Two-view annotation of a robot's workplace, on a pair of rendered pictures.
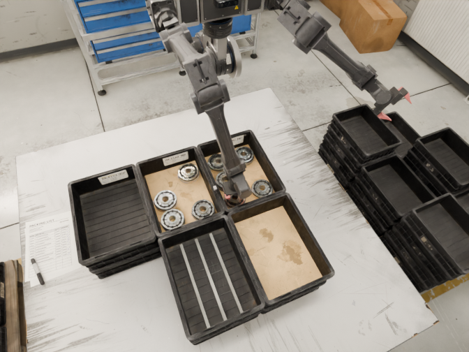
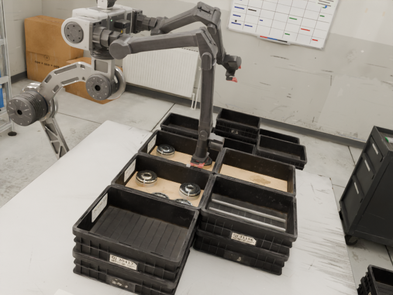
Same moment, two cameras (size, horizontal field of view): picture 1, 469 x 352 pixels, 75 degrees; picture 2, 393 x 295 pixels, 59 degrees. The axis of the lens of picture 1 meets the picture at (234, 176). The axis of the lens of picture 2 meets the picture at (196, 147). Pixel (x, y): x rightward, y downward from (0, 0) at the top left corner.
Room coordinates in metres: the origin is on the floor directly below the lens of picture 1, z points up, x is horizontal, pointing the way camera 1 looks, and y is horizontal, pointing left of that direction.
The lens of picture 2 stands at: (-0.13, 1.26, 1.81)
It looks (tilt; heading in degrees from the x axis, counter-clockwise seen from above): 28 degrees down; 304
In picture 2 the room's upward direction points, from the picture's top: 11 degrees clockwise
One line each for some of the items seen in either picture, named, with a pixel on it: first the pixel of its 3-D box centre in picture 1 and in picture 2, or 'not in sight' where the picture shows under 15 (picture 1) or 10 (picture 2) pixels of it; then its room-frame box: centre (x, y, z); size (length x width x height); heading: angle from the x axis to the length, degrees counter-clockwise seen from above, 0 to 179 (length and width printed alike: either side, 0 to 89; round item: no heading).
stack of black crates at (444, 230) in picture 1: (433, 244); (274, 170); (0.74, -1.24, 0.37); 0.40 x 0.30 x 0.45; 27
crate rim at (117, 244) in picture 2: (110, 209); (140, 220); (0.56, 0.52, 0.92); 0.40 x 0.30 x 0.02; 26
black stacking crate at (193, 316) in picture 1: (209, 274); (248, 213); (0.33, 0.07, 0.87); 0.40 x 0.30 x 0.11; 26
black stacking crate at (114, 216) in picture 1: (114, 215); (138, 231); (0.56, 0.52, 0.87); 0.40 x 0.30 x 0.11; 26
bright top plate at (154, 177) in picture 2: (188, 171); (146, 175); (0.83, 0.23, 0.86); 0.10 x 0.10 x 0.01
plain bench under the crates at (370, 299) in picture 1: (203, 252); (176, 268); (0.60, 0.15, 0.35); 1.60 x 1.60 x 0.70; 27
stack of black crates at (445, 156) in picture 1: (435, 173); (234, 139); (1.28, -1.41, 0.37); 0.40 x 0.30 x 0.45; 27
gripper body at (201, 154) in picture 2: (235, 184); (200, 151); (0.70, -0.01, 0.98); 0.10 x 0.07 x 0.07; 111
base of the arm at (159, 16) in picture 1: (166, 19); (102, 37); (1.11, 0.30, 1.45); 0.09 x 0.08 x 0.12; 117
